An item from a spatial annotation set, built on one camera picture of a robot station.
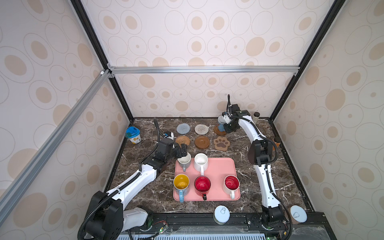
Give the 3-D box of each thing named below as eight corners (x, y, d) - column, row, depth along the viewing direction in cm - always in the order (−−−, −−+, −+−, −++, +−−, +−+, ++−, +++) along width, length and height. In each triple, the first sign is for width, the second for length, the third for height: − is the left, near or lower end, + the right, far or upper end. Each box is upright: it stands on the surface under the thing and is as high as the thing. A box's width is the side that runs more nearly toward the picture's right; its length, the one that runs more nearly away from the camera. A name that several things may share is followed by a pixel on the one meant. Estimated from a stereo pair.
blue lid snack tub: (129, 144, 106) (123, 135, 98) (132, 135, 111) (127, 126, 103) (141, 144, 106) (136, 135, 98) (143, 135, 111) (139, 126, 103)
